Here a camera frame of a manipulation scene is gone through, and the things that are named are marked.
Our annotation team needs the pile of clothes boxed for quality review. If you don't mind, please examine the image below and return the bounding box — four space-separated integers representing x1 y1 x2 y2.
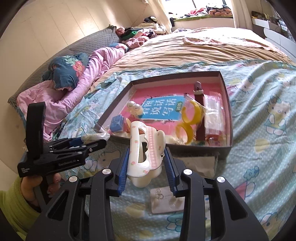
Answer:
116 16 173 49

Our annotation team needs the cream curtain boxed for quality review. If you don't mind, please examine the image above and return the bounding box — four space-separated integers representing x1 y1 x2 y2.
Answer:
154 0 176 33

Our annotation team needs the teal floral pillow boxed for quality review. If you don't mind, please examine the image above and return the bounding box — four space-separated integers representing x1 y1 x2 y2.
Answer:
42 52 90 90

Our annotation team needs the pink quilt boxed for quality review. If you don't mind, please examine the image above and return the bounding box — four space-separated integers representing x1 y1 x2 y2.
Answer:
17 44 129 142

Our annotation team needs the white earring card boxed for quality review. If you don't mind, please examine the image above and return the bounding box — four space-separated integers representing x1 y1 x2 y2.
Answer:
149 186 186 215

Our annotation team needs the window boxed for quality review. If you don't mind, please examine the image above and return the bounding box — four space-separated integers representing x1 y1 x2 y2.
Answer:
161 0 232 15

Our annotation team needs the white and grey cabinet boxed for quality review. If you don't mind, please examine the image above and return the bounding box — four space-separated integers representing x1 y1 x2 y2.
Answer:
250 10 296 59

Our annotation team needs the dark shallow cardboard box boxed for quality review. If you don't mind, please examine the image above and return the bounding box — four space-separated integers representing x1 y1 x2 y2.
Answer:
97 71 233 161

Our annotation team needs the bag of yellow hoop earrings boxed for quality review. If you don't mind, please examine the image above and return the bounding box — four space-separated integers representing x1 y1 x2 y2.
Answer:
175 92 205 143

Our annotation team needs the brown leather strap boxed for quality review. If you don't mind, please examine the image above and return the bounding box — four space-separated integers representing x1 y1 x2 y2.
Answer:
193 81 207 142

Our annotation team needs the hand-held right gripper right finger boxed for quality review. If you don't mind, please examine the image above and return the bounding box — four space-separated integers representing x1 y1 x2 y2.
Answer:
163 147 269 241

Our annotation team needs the clear packet with white clip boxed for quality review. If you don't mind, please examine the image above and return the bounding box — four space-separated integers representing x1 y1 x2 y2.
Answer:
204 91 223 138

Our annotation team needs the window seat with clothes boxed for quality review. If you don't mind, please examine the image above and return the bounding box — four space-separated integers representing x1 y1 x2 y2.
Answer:
172 6 236 30

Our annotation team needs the tan blanket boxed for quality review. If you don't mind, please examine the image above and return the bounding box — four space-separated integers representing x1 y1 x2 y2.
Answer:
92 26 296 82

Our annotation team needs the person's left forearm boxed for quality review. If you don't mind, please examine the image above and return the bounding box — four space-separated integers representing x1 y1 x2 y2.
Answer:
0 177 36 240

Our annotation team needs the small blue box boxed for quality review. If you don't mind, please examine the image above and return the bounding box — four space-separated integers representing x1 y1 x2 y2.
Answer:
110 115 126 133

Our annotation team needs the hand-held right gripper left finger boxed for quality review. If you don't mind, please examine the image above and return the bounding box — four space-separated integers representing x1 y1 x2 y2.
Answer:
25 147 130 241

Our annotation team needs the cartoon cat printed blanket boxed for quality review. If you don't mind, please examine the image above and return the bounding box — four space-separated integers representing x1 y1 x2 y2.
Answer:
20 60 296 241

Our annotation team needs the person's left hand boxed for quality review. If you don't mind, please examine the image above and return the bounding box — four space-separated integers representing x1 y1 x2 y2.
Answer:
20 173 63 208

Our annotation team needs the white duck toy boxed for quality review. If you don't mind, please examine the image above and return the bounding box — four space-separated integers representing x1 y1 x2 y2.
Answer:
125 100 142 117

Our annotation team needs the pink book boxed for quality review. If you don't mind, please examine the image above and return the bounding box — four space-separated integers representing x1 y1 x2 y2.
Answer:
115 84 209 140

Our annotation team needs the pink cloth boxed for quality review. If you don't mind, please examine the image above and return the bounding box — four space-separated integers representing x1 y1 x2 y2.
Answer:
182 34 271 51

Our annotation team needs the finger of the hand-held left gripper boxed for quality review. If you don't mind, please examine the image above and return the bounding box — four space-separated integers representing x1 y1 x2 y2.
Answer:
49 138 83 149
53 139 108 161

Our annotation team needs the white floral hair claw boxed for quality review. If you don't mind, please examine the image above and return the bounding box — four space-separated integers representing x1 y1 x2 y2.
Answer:
126 120 166 189

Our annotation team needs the clear plastic bag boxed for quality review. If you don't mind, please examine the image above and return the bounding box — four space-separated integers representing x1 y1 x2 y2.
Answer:
80 133 111 144

